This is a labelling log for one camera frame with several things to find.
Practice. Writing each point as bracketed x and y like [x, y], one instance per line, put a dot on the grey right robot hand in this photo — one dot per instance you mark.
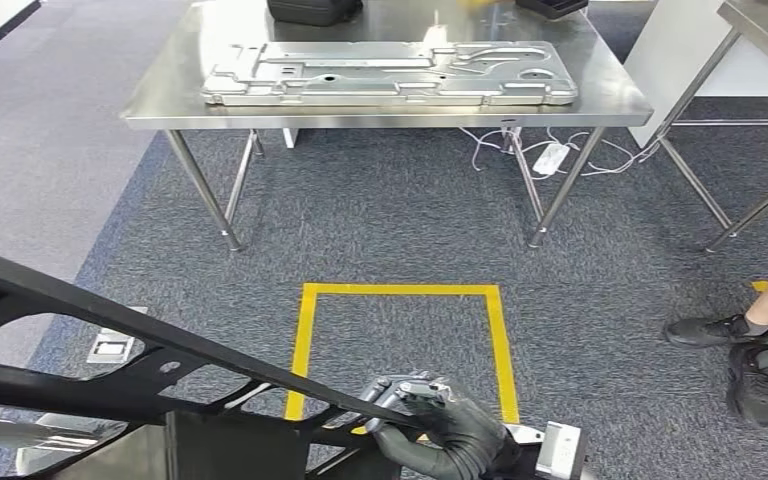
[463, 430]

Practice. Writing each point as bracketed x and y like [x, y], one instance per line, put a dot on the large black plastic frame part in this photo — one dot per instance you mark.
[238, 444]

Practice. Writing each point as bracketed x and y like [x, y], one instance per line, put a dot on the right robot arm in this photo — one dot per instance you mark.
[523, 464]

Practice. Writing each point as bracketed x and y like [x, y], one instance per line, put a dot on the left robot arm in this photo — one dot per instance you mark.
[59, 430]

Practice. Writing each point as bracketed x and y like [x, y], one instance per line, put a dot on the stainless steel workbench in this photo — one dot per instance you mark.
[178, 86]

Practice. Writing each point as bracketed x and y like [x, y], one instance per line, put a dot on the yellow floor tape square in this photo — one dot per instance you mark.
[400, 289]

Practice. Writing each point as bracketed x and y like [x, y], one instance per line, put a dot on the white power strip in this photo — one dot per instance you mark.
[550, 159]

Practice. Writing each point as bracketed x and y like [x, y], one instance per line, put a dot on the person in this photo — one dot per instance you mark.
[755, 391]

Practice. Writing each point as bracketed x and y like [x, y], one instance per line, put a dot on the metal floor socket cover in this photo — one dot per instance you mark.
[109, 348]

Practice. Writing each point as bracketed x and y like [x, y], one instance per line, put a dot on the large stamped metal panel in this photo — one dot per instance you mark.
[371, 76]

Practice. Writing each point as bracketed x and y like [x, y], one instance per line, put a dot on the white panel board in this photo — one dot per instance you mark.
[669, 60]

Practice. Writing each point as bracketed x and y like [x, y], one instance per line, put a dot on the black controller with antennas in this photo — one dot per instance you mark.
[550, 6]

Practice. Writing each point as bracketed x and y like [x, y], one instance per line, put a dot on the black bag with yellow label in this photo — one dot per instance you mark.
[314, 10]

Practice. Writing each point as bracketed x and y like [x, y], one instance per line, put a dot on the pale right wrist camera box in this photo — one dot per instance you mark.
[559, 450]

